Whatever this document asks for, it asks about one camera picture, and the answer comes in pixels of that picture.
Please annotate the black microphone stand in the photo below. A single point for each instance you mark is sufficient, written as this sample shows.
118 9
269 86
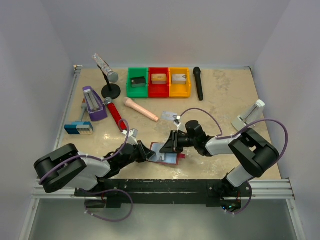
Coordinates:
111 90

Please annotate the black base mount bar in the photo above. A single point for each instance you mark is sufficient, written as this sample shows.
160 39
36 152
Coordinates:
113 193

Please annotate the aluminium frame rail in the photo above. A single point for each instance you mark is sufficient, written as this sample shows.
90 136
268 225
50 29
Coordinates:
58 135

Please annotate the silver VIP card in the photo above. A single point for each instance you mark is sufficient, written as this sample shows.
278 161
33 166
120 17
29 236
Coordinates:
160 157
169 116

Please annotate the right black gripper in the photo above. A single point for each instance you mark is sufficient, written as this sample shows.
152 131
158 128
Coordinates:
175 141

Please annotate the red plastic bin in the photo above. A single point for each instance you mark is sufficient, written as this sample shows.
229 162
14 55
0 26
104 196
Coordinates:
158 91

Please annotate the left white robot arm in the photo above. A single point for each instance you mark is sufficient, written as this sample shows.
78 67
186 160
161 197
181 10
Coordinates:
68 167

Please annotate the purple metronome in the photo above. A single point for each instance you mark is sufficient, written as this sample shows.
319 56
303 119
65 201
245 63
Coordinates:
95 106

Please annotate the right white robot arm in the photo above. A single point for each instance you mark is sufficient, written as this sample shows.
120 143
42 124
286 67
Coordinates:
254 153

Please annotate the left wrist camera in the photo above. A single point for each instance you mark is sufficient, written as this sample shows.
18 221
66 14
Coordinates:
132 136

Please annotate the black card in green bin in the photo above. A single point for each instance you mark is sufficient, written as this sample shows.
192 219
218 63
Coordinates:
137 82

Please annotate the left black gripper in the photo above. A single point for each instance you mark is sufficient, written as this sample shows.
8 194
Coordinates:
139 151

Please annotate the green plastic bin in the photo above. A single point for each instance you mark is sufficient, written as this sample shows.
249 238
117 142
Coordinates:
141 92

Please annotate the blue grey block tool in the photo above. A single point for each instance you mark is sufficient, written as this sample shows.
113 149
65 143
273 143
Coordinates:
79 128

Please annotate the black microphone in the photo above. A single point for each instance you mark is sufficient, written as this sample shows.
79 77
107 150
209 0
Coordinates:
198 82

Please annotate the silver card in yellow bin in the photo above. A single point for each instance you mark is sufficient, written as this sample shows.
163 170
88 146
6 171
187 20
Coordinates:
180 79

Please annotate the tan card in red bin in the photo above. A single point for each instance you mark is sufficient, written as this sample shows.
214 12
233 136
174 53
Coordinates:
158 78

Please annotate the red microphone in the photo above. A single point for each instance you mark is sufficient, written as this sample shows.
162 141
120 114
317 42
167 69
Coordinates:
115 114

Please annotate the yellow plastic bin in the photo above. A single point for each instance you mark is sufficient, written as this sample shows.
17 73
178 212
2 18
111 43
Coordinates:
180 91

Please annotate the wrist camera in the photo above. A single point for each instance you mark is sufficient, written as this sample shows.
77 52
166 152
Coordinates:
132 136
177 122

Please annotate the red leather card holder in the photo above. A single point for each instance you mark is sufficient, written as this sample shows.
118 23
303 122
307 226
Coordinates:
170 158

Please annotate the pink microphone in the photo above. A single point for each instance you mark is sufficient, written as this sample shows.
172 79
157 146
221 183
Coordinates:
128 102

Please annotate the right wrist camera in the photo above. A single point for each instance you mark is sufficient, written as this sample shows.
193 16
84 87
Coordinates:
177 122

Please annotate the grey orange small tool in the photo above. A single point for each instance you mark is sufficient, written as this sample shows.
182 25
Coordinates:
83 110

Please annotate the glitter microphone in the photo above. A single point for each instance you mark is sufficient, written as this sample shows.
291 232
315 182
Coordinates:
112 76

